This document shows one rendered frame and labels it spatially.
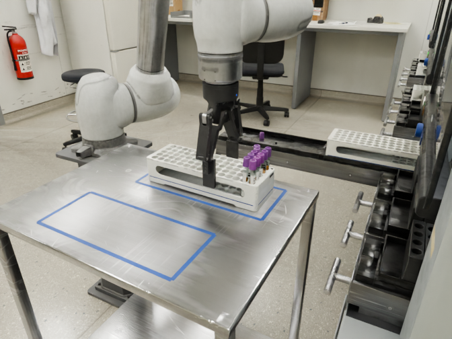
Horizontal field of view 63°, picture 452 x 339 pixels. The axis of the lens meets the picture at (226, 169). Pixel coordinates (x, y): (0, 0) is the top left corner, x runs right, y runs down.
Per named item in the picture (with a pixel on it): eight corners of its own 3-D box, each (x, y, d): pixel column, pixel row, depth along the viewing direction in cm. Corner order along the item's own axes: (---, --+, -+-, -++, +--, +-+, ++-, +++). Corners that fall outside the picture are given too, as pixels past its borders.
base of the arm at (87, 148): (60, 155, 133) (57, 141, 131) (104, 135, 151) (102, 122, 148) (98, 165, 126) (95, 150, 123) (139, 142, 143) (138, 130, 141)
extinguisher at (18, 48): (37, 77, 371) (25, 24, 348) (21, 81, 357) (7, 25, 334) (25, 75, 378) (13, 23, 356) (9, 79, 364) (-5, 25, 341)
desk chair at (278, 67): (229, 125, 364) (229, 11, 317) (235, 106, 421) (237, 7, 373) (290, 128, 358) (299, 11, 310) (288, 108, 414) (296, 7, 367)
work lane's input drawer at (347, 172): (446, 186, 105) (455, 158, 101) (448, 210, 94) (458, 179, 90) (222, 142, 135) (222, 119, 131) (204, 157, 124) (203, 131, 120)
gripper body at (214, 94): (215, 74, 80) (216, 114, 84) (194, 82, 74) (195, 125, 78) (245, 77, 77) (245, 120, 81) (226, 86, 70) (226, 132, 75)
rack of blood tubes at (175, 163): (274, 191, 86) (276, 167, 83) (256, 212, 78) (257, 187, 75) (171, 164, 99) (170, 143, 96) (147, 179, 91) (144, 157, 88)
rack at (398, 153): (438, 165, 102) (444, 145, 100) (439, 181, 94) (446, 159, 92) (331, 146, 114) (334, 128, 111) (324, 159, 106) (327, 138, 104)
